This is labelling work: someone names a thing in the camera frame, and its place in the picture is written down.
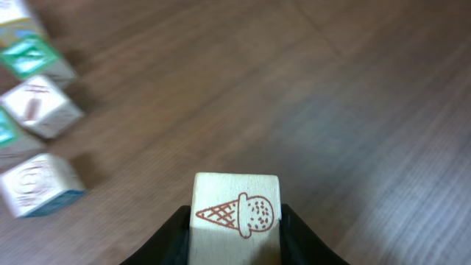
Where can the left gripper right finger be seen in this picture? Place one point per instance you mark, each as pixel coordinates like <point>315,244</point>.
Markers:
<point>299,245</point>

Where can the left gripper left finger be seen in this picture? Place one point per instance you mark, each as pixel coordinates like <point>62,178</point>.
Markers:
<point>167,246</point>

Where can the ice cream picture block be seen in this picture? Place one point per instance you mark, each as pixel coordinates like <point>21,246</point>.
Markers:
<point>235,219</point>

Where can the blue sided wooden block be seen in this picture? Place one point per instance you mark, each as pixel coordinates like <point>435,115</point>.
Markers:
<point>40,186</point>

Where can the hammer picture wooden block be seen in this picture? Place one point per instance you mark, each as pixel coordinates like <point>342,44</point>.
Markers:
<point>41,107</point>

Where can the green letter F block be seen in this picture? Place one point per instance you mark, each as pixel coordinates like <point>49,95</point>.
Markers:
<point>33,56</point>

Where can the green letter J block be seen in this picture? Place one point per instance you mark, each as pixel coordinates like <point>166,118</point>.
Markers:
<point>17,145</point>

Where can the yellow sided wooden block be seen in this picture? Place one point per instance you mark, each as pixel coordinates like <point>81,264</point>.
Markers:
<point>18,21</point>

